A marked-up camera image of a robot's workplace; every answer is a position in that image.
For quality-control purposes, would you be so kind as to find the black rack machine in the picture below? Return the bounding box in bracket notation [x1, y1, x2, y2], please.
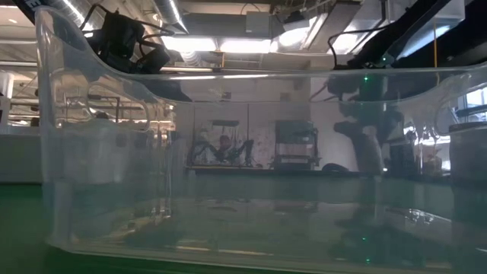
[273, 119, 321, 171]

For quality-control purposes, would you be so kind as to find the green table mat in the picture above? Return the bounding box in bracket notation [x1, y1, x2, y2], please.
[0, 184, 305, 274]

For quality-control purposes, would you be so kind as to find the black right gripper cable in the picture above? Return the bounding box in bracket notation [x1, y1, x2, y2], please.
[327, 24, 391, 69]

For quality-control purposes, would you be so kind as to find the black mesh background object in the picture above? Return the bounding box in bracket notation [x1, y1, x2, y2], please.
[390, 140, 419, 178]

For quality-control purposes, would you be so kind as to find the ceiling light panel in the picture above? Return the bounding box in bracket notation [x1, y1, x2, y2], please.
[161, 36, 275, 54]

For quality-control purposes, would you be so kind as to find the rectangular silver ceiling duct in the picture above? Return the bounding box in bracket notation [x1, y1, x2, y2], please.
[273, 0, 385, 55]

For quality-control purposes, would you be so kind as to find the white plastic bin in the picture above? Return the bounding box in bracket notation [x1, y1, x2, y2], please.
[0, 117, 148, 186]

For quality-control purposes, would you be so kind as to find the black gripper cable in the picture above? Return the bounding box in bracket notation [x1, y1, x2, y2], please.
[327, 24, 391, 69]
[78, 3, 176, 39]

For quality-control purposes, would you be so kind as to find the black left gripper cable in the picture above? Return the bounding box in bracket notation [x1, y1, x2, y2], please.
[78, 3, 176, 39]

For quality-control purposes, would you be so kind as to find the large clear plastic bin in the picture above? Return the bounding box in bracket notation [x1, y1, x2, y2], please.
[34, 5, 487, 274]

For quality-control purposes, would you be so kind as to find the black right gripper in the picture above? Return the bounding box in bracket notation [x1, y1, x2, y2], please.
[327, 74, 405, 153]

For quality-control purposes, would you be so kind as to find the round silver ceiling duct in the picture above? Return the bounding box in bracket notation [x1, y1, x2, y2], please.
[151, 0, 190, 35]

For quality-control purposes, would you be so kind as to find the grey ceiling box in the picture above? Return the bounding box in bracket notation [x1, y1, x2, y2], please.
[245, 11, 272, 35]

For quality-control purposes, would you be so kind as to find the black table frame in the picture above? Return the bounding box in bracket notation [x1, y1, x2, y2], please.
[186, 166, 358, 179]

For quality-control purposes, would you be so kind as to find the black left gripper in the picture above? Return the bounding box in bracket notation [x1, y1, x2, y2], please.
[85, 11, 193, 103]

